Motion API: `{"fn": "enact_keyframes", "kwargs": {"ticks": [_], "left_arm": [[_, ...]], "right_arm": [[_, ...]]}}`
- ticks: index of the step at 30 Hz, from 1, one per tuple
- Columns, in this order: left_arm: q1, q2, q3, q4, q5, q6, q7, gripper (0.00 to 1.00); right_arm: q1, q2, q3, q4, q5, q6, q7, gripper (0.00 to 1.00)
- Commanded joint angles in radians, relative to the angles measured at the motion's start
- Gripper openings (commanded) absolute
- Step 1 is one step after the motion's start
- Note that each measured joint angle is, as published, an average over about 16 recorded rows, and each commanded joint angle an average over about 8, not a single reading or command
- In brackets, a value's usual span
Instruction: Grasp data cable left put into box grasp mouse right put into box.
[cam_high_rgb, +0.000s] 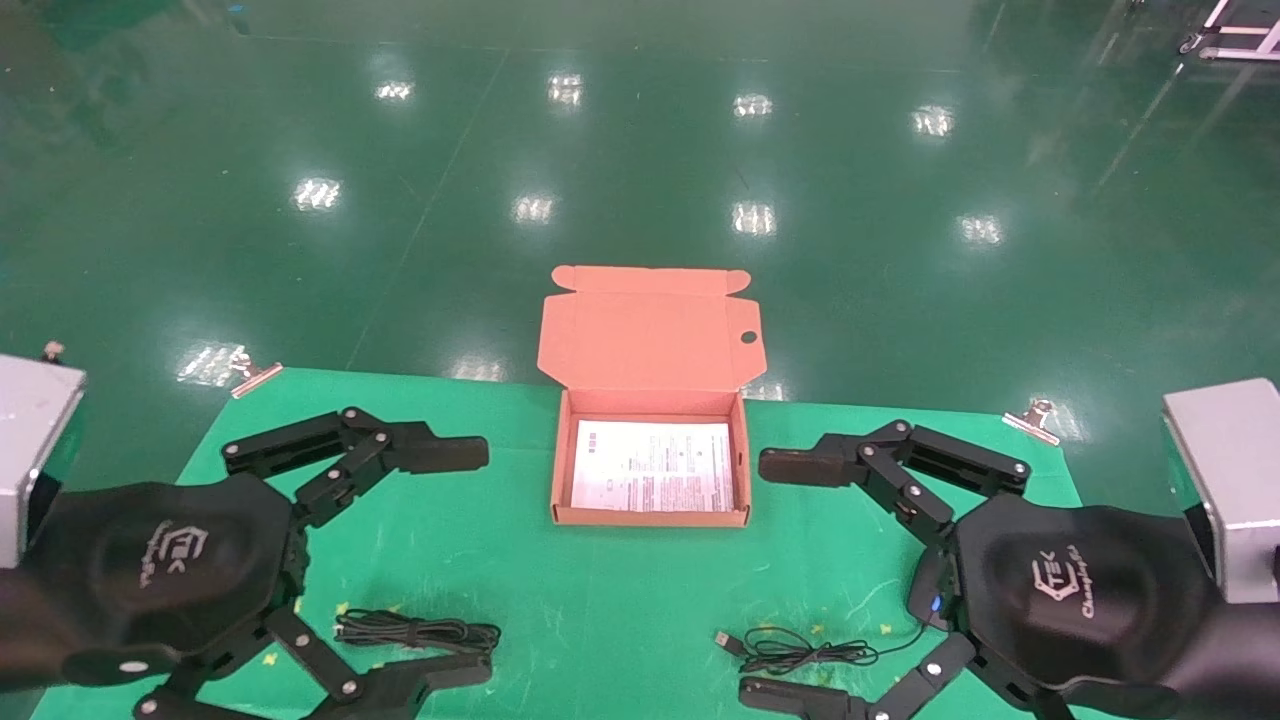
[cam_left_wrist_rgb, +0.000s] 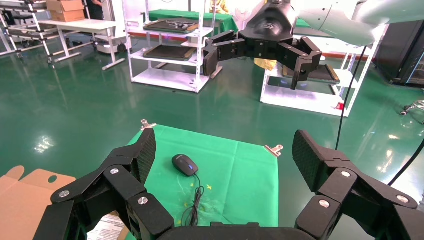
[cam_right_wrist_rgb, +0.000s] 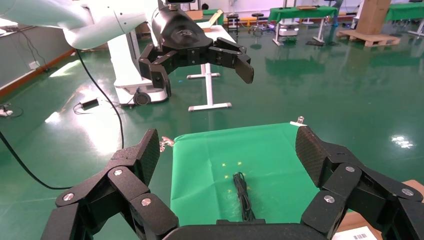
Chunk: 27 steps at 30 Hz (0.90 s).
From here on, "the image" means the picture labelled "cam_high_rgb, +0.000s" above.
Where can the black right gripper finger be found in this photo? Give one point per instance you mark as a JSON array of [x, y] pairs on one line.
[[800, 700], [800, 466]]

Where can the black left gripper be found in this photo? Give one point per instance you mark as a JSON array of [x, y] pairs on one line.
[[150, 570]]

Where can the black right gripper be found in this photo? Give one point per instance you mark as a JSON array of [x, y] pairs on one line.
[[1090, 600]]

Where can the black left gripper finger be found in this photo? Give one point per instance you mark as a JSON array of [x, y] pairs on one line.
[[440, 453]]

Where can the brown cardboard box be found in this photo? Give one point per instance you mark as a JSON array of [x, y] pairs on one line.
[[650, 340]]

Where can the white printed paper leaflet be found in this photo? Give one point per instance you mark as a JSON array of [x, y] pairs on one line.
[[655, 465]]

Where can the metal binder clip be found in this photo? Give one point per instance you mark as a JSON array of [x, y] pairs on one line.
[[1035, 422], [255, 375]]

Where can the green table mat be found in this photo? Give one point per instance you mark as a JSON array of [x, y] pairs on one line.
[[620, 590]]

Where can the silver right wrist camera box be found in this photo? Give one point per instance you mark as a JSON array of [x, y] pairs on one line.
[[1235, 480]]

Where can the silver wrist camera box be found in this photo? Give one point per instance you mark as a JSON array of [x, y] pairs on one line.
[[30, 450], [1235, 480]]

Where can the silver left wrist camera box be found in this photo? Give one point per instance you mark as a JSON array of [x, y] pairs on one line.
[[30, 450]]

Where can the white metal cart frame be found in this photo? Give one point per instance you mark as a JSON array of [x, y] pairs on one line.
[[1235, 45]]

